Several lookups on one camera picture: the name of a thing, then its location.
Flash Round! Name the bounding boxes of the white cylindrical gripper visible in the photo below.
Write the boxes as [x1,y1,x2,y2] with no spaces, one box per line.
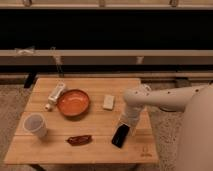
[119,106,142,128]

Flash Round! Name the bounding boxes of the wooden table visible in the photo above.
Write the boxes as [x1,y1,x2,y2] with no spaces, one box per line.
[4,78,158,164]

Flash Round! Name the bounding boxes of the orange bowl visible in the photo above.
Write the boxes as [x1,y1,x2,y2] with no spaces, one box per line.
[57,89,90,117]

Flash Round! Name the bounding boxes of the white tube bottle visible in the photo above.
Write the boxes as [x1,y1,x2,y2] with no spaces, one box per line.
[45,82,66,111]

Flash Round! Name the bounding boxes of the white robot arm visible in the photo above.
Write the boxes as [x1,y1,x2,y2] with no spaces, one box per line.
[120,84,213,171]

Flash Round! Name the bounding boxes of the dark red snack bar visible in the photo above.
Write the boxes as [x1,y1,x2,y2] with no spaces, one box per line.
[67,135,92,145]

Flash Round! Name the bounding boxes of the white rectangular block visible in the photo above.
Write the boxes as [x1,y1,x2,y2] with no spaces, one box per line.
[103,95,115,110]

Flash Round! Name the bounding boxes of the black rectangular eraser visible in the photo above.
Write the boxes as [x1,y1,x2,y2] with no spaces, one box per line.
[111,124,130,148]

